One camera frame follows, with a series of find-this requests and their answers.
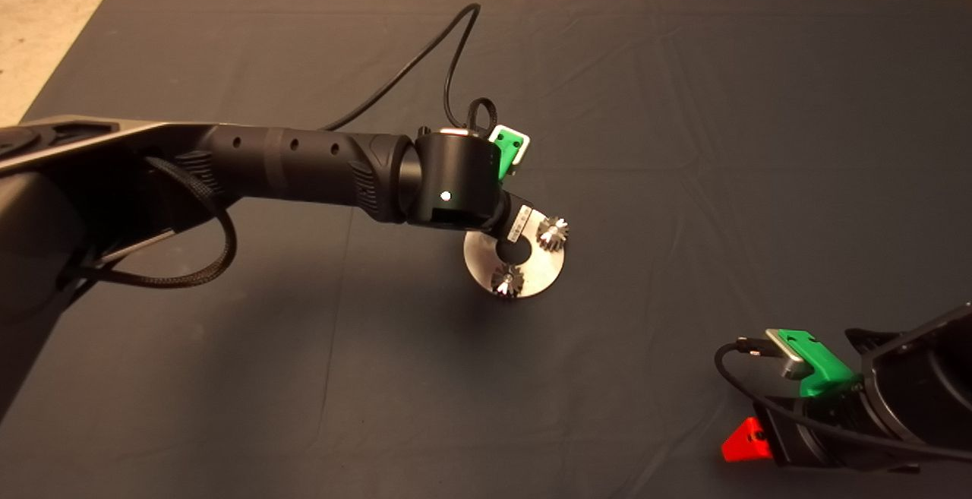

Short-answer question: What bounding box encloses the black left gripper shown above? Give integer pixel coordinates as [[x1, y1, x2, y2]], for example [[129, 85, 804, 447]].
[[494, 191, 541, 247]]

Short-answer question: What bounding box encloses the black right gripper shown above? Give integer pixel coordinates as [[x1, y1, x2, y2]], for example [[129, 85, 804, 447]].
[[721, 389, 885, 469]]

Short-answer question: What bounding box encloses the steel planetary gear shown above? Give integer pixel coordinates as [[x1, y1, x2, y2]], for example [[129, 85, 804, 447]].
[[536, 216, 570, 251], [491, 264, 526, 298]]

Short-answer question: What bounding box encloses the round metal carrier plate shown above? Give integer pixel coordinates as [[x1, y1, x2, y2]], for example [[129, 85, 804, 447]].
[[463, 210, 566, 300]]

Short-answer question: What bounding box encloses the dark grey table cloth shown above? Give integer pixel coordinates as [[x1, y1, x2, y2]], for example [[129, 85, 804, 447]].
[[0, 0, 972, 499]]

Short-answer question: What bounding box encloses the green left camera mount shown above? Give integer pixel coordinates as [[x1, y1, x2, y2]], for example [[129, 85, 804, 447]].
[[488, 125, 530, 181]]

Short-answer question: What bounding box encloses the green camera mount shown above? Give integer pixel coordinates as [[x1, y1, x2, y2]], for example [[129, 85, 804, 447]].
[[488, 125, 530, 181], [786, 330, 859, 399]]

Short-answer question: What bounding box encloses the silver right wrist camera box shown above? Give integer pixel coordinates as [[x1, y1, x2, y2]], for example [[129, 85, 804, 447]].
[[765, 328, 810, 380]]

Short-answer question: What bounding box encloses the green right camera mount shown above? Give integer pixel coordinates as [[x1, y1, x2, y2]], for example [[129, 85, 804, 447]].
[[786, 330, 859, 399]]

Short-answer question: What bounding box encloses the black left camera cable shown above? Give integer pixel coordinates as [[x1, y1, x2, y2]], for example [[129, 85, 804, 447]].
[[323, 3, 500, 137]]

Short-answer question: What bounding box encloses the braided left arm cable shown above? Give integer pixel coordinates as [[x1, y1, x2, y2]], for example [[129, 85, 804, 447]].
[[76, 156, 238, 289]]

